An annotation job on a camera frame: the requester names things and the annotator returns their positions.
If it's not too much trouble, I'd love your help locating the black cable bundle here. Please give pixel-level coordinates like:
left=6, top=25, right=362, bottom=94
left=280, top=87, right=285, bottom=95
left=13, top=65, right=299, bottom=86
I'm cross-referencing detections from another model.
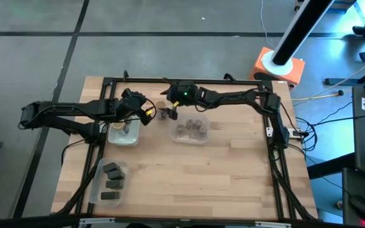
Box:
left=55, top=144, right=106, bottom=216
left=269, top=151, right=319, bottom=222

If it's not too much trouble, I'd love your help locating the thin white cable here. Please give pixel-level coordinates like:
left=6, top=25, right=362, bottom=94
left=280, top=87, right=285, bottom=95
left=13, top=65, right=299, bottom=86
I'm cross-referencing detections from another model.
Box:
left=260, top=0, right=277, bottom=50

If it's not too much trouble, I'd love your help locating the beige cable with black plug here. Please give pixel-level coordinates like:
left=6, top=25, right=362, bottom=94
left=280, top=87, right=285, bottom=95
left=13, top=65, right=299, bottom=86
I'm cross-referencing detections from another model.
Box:
left=291, top=90, right=345, bottom=102

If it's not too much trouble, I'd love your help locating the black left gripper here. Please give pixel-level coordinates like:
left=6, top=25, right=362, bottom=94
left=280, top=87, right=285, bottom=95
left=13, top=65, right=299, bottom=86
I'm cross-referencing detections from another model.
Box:
left=116, top=87, right=154, bottom=127

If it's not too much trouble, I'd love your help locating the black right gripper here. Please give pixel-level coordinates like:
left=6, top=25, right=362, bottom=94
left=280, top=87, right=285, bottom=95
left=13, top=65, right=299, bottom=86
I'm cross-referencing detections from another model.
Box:
left=160, top=81, right=201, bottom=121

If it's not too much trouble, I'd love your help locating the aluminium bar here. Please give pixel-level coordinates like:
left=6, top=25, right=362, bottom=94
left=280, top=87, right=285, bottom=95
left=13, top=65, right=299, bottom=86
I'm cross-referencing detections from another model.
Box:
left=79, top=217, right=116, bottom=226
left=254, top=220, right=293, bottom=228

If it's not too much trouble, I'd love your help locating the dark green spice tin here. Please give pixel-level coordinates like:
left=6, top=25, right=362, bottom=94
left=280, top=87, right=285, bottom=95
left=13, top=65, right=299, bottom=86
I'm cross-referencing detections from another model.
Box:
left=102, top=161, right=121, bottom=174
left=105, top=179, right=125, bottom=190
left=106, top=169, right=126, bottom=181
left=100, top=191, right=121, bottom=201

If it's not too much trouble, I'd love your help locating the translucent plastic bin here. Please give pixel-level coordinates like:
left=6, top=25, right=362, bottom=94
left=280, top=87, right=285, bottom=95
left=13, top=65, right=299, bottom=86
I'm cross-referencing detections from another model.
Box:
left=89, top=158, right=130, bottom=208
left=108, top=118, right=141, bottom=147
left=169, top=112, right=211, bottom=146

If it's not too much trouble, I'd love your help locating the black stand foot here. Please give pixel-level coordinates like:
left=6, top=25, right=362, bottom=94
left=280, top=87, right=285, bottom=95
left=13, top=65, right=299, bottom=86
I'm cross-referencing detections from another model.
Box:
left=324, top=77, right=365, bottom=86

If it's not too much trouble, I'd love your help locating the black stand pole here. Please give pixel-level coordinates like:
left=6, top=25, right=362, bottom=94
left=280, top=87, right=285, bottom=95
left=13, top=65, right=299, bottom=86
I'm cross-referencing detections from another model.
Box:
left=271, top=0, right=335, bottom=67

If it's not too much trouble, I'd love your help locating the black metal table frame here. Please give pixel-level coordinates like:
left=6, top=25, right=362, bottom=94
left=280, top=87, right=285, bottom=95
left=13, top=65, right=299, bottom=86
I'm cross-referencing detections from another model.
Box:
left=74, top=77, right=298, bottom=220

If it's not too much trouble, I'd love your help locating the black computer mouse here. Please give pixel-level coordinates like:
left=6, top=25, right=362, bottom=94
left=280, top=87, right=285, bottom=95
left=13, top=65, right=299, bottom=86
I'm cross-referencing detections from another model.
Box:
left=349, top=194, right=365, bottom=226

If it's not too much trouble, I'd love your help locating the orange box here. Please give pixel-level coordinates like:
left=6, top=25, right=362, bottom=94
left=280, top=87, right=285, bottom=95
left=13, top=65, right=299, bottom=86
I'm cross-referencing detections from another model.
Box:
left=248, top=46, right=306, bottom=91

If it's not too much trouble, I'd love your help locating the black beam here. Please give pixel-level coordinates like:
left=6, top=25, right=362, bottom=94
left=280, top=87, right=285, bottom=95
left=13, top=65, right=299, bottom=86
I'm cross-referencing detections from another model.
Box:
left=0, top=213, right=357, bottom=228

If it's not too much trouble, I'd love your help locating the white round disc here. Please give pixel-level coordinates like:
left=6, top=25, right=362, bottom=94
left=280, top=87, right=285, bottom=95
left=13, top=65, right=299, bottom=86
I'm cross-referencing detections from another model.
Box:
left=261, top=50, right=294, bottom=76

